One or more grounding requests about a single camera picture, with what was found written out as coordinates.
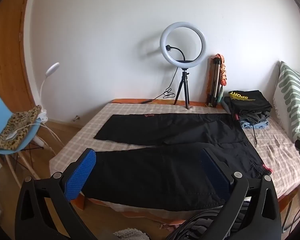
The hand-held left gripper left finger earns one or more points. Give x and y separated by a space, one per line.
82 173

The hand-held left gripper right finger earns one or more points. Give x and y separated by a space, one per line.
213 173

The black pants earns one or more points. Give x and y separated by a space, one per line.
165 170

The light blue folded garment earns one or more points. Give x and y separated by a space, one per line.
260 125

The person's dark striped clothing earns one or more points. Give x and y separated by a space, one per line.
205 220

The green striped pillow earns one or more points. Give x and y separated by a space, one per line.
290 92

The white power strip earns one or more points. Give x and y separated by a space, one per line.
38 140

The grey folded clothes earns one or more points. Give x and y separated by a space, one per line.
252 118

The metal doorstop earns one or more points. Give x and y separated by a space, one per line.
77 117

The black shirt with yellow print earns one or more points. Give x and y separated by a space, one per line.
252 101

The grey knitted cloth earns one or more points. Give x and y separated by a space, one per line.
130 234

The leopard print cushion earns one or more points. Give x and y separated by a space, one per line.
15 130

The small black tripod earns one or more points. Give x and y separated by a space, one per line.
185 87

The folded metal tripod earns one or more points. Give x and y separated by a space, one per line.
215 80

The orange cloth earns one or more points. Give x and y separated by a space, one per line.
223 72

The white clip lamp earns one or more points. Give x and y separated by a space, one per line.
52 68

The wooden door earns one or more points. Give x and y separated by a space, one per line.
7 42

